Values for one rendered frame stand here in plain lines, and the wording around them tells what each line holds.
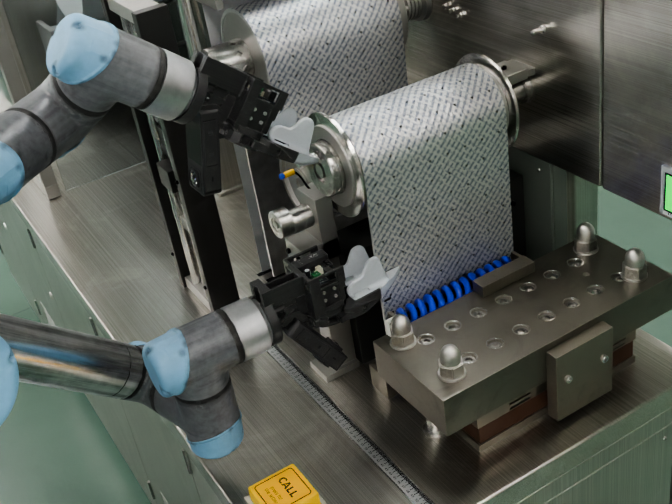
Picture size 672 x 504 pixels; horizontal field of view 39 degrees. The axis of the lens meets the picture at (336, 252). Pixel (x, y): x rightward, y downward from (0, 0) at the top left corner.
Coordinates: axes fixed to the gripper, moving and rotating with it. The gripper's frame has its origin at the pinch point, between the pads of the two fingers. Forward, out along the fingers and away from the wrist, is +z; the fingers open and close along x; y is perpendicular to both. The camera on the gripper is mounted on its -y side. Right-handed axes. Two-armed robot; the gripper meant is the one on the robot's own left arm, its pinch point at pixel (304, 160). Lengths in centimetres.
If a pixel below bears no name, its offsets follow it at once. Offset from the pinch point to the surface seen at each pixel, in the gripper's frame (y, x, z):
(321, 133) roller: 4.0, 0.7, 1.1
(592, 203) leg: 11, 7, 65
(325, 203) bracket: -4.5, 0.8, 6.8
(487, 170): 8.9, -6.4, 24.5
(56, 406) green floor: -116, 148, 59
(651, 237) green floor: 9, 92, 209
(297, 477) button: -37.3, -15.4, 9.7
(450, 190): 4.3, -6.4, 19.9
